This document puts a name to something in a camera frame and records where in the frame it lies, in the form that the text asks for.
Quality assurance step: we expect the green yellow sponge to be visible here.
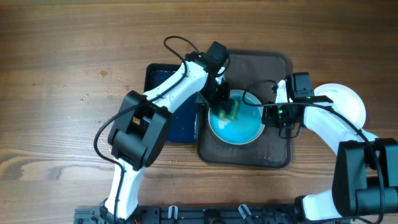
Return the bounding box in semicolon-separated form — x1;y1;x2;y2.
210;99;239;120

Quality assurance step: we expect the white plate top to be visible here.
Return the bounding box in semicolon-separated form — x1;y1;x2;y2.
208;90;265;145

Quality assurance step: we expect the white plate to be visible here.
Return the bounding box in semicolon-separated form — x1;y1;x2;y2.
315;83;366;128
208;90;265;145

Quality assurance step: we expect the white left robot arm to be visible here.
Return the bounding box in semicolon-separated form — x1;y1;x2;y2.
99;51;239;223

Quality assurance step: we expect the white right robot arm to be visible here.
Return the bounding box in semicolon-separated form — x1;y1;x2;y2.
262;96;397;223

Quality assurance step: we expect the brown serving tray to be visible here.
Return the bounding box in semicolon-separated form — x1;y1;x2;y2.
196;50;292;169

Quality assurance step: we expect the black water tray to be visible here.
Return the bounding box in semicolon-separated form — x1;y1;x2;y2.
144;63;199;144

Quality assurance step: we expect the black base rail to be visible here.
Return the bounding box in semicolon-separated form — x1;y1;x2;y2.
73;203;312;224

